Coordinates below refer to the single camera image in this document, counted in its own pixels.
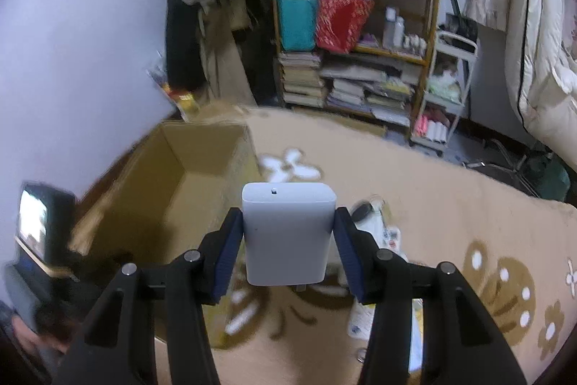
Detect wooden bookshelf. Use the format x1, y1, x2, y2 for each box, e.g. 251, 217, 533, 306
273, 0, 440, 131

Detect white utility cart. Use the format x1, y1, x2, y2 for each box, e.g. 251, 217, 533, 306
409, 29, 478, 157

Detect black hanging coat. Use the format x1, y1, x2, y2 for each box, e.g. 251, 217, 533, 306
165, 0, 206, 92

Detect teal bag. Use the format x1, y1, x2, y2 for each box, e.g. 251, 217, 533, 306
277, 0, 319, 52

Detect red patterned bag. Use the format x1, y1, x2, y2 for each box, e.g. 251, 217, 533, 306
315, 0, 375, 54

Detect stack of books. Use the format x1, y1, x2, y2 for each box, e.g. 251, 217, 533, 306
278, 51, 327, 109

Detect white duvet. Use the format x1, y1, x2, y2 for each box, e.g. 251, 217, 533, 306
505, 0, 576, 166

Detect beige trench coat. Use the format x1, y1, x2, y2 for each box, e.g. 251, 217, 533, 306
199, 0, 256, 105

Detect white rectangular power bank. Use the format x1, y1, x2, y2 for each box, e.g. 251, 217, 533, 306
242, 183, 336, 287

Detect phone with lit screen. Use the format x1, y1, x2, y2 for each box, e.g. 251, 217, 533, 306
17, 182, 76, 267

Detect white bottles on shelf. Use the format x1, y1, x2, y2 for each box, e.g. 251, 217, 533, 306
382, 7, 405, 50

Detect snack bag by wall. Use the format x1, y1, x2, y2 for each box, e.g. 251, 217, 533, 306
147, 52, 199, 122

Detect cardboard box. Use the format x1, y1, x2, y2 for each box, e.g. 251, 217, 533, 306
69, 120, 263, 350

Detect white papers on carpet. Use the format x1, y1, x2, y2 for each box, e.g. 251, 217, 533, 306
346, 199, 424, 372

